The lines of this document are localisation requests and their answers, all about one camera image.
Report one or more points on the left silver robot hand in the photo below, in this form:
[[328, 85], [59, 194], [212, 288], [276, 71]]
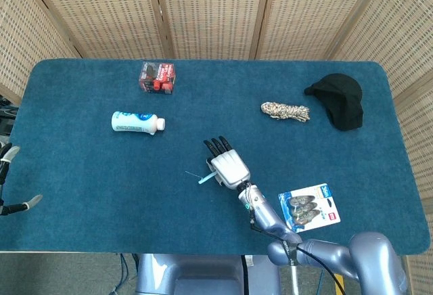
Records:
[[10, 154]]

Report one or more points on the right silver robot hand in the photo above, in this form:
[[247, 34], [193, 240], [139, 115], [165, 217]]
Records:
[[230, 168]]

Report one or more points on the dark equipment beside table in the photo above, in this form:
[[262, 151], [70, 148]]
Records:
[[6, 119]]

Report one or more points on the blue blister pack metal discs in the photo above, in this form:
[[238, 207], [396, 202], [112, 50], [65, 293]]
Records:
[[309, 207]]

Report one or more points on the blue table mat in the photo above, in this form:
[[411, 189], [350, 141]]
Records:
[[101, 180]]

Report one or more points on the white plastic bottle blue label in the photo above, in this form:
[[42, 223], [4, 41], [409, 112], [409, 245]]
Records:
[[133, 122]]

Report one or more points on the blue-grey robot torso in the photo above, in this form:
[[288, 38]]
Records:
[[203, 274]]

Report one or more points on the clear box red black caps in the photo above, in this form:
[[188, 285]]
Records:
[[157, 78]]

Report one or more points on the black fabric cap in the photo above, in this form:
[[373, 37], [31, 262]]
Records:
[[341, 102]]

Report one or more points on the woven wicker folding screen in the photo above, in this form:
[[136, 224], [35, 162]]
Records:
[[216, 11]]

